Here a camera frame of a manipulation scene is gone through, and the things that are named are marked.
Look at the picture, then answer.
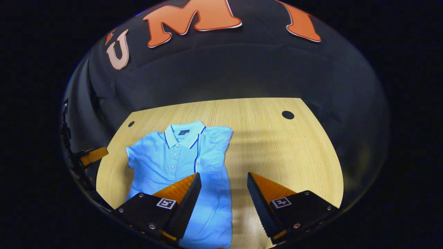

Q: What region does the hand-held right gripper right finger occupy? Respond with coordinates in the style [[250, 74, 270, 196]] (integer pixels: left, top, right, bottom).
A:
[[247, 172, 340, 245]]

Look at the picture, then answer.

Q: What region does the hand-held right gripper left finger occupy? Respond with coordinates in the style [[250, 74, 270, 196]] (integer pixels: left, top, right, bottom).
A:
[[112, 172, 202, 245]]

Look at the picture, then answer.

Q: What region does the light blue T-shirt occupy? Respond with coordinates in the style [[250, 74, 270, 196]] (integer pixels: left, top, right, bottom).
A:
[[125, 120, 234, 249]]

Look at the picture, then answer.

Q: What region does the black backdrop cloth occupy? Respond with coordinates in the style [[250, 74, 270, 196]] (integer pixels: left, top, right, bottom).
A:
[[61, 0, 390, 208]]

